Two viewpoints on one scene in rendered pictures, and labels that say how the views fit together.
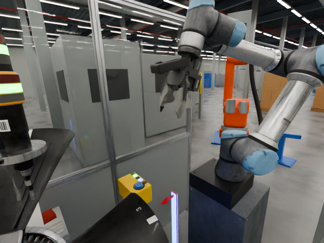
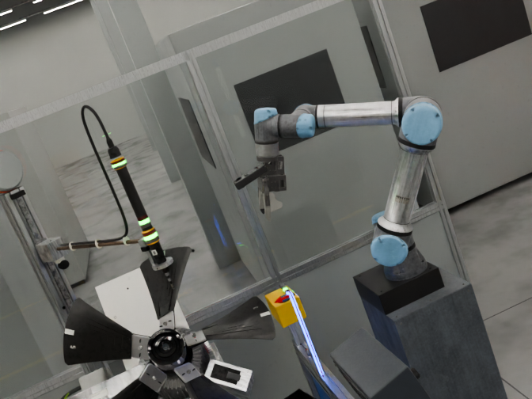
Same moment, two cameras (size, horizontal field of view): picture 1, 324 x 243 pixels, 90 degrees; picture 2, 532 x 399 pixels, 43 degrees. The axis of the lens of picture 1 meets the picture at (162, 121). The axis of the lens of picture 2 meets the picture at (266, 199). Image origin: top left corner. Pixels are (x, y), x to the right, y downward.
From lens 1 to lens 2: 1.82 m
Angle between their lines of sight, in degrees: 29
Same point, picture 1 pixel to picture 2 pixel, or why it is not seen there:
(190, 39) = (259, 151)
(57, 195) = not seen: hidden behind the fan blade
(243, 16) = not seen: outside the picture
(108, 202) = (285, 345)
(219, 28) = (283, 133)
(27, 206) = (172, 298)
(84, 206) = (248, 347)
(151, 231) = (260, 320)
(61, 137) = (183, 252)
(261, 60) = (376, 122)
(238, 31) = (302, 129)
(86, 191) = not seen: hidden behind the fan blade
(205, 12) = (264, 127)
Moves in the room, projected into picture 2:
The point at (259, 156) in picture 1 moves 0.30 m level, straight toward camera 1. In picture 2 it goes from (374, 245) to (302, 290)
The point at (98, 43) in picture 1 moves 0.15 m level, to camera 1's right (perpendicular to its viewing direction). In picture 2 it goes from (210, 115) to (241, 105)
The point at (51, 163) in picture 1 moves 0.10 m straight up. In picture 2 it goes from (180, 271) to (169, 245)
